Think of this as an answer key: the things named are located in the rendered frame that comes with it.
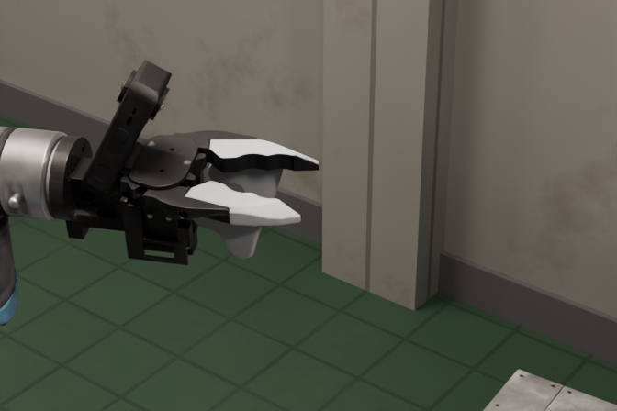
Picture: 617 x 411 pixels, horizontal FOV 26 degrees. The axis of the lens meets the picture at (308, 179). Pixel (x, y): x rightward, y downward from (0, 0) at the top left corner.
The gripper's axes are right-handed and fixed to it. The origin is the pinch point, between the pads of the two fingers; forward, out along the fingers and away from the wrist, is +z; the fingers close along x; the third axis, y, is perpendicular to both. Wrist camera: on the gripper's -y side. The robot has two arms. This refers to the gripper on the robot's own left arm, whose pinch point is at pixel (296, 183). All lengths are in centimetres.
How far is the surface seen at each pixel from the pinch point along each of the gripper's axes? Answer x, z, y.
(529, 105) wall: -182, 13, 111
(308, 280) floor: -179, -41, 172
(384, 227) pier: -178, -20, 150
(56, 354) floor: -134, -94, 166
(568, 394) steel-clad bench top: -53, 26, 73
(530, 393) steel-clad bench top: -52, 20, 73
